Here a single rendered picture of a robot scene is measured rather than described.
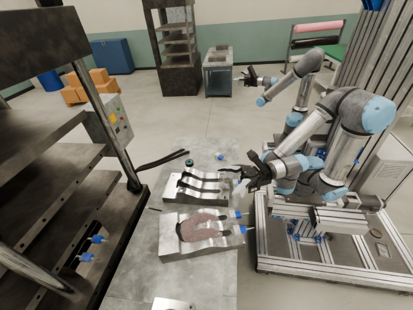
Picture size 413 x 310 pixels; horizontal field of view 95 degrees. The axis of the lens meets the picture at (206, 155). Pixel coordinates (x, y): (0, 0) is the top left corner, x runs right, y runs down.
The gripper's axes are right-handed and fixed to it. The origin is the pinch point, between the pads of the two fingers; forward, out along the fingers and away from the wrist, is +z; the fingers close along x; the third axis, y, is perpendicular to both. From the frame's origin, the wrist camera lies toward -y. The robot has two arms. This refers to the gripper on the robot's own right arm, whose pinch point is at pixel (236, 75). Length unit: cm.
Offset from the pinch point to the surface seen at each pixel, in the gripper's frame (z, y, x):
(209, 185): -19, 46, -83
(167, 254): -29, 37, -137
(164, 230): -17, 38, -128
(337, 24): -10, 103, 541
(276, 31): 160, 124, 557
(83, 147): 48, 0, -121
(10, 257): 1, -9, -172
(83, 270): 9, 39, -170
